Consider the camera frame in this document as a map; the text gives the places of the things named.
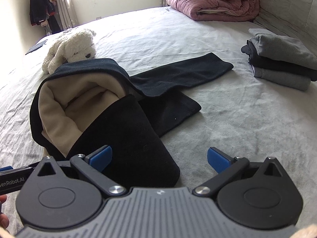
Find white plush dog toy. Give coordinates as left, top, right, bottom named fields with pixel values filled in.
left=42, top=28, right=96, bottom=74

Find person's left hand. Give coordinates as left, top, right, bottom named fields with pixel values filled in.
left=0, top=195, right=10, bottom=229

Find top grey folded garment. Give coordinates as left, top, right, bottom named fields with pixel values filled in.
left=248, top=29, right=316, bottom=70

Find dark clothes hanging on rack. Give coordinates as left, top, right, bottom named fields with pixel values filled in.
left=30, top=0, right=61, bottom=34

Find black and cream raglan sweatshirt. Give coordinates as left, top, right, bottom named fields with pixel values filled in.
left=30, top=53, right=233, bottom=187

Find grey folded garment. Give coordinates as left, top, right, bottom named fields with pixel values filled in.
left=248, top=29, right=316, bottom=70
left=250, top=65, right=311, bottom=91

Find bottom grey folded garment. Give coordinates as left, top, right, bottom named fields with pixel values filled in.
left=250, top=65, right=311, bottom=91

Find black folded garment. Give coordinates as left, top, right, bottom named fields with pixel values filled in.
left=241, top=40, right=316, bottom=82

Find grey padded headboard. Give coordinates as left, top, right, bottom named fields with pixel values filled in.
left=256, top=0, right=316, bottom=49

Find grey bed sheet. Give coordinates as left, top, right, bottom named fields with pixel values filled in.
left=0, top=6, right=317, bottom=236

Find pink folded quilt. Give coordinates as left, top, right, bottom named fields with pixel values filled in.
left=166, top=0, right=260, bottom=22

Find grey dotted curtain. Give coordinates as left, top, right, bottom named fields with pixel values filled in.
left=56, top=0, right=78, bottom=30

